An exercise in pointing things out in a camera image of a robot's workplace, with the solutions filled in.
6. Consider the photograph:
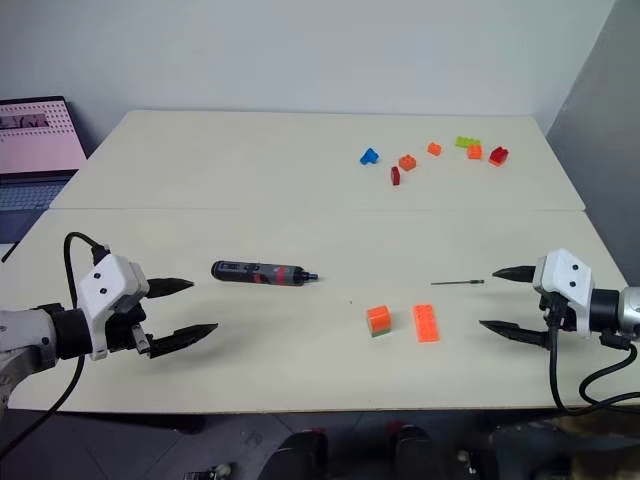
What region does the dark rounded shape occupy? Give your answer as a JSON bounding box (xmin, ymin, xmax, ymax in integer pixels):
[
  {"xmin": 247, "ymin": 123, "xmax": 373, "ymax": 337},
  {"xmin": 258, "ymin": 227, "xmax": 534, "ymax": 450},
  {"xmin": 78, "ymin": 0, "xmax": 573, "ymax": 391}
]
[
  {"xmin": 487, "ymin": 418, "xmax": 640, "ymax": 480},
  {"xmin": 387, "ymin": 422, "xmax": 437, "ymax": 480},
  {"xmin": 259, "ymin": 428, "xmax": 330, "ymax": 480}
]

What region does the grey red electric screwdriver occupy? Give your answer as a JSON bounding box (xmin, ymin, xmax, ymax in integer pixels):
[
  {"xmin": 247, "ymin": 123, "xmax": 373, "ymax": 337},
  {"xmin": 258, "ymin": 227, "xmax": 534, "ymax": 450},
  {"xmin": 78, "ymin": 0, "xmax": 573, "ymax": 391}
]
[{"xmin": 210, "ymin": 260, "xmax": 320, "ymax": 287}]

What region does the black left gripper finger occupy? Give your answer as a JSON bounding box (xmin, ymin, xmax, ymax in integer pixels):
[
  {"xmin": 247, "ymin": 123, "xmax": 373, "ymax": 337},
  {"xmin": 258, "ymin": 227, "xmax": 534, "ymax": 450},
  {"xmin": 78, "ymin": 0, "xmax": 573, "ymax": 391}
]
[
  {"xmin": 145, "ymin": 278, "xmax": 195, "ymax": 301},
  {"xmin": 147, "ymin": 322, "xmax": 220, "ymax": 359}
]

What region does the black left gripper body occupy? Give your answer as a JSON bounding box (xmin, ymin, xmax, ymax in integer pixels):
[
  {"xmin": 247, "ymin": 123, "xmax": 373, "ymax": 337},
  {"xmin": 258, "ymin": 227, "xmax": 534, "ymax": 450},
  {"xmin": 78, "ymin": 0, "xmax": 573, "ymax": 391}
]
[{"xmin": 103, "ymin": 293, "xmax": 153, "ymax": 359}]

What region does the flat orange toy brick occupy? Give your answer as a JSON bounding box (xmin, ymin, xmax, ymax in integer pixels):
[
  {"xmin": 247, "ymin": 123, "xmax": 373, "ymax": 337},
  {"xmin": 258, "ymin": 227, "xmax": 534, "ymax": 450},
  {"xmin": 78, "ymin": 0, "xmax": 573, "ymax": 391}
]
[{"xmin": 412, "ymin": 303, "xmax": 444, "ymax": 345}]

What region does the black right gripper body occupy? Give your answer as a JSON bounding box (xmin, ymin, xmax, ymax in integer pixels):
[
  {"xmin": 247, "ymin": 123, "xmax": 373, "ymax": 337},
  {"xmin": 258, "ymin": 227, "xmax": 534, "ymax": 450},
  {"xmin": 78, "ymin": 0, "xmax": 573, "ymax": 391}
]
[{"xmin": 538, "ymin": 292, "xmax": 576, "ymax": 332}]

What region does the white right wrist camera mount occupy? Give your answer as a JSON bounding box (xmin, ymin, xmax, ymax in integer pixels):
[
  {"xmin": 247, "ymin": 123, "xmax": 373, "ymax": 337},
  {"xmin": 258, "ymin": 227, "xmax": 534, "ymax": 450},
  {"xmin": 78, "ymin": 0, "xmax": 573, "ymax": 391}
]
[{"xmin": 531, "ymin": 248, "xmax": 595, "ymax": 338}]

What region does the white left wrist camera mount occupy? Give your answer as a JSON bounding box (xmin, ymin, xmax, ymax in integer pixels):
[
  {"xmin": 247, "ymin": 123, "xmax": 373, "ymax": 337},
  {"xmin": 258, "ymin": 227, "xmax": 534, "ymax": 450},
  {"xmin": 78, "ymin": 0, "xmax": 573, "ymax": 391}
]
[{"xmin": 78, "ymin": 254, "xmax": 151, "ymax": 362}]

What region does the orange green toy cube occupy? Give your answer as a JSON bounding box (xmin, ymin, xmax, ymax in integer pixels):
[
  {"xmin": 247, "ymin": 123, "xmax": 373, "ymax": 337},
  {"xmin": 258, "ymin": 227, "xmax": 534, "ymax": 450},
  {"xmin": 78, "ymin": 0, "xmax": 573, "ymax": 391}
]
[{"xmin": 366, "ymin": 304, "xmax": 392, "ymax": 339}]

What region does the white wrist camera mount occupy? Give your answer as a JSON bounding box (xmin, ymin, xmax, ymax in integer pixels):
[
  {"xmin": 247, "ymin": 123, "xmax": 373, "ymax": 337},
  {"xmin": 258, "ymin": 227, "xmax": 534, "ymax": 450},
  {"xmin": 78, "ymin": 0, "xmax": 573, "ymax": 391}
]
[
  {"xmin": 531, "ymin": 248, "xmax": 595, "ymax": 338},
  {"xmin": 78, "ymin": 254, "xmax": 151, "ymax": 362}
]

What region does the open laptop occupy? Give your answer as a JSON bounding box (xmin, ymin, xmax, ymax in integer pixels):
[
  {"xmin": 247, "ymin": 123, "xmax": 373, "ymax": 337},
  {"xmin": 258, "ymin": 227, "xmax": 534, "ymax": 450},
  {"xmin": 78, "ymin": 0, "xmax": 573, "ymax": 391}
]
[{"xmin": 0, "ymin": 95, "xmax": 89, "ymax": 264}]

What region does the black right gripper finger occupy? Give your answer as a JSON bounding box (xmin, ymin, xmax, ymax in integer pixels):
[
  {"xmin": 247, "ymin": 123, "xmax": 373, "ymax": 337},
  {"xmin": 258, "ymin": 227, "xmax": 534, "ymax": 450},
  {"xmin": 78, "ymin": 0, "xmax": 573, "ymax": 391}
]
[
  {"xmin": 491, "ymin": 265, "xmax": 537, "ymax": 283},
  {"xmin": 478, "ymin": 319, "xmax": 553, "ymax": 350}
]

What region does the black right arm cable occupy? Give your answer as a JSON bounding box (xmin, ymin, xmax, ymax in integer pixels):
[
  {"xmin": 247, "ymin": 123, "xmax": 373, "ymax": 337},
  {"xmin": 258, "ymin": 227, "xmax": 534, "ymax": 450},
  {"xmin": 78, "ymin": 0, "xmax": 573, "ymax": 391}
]
[{"xmin": 548, "ymin": 294, "xmax": 640, "ymax": 416}]

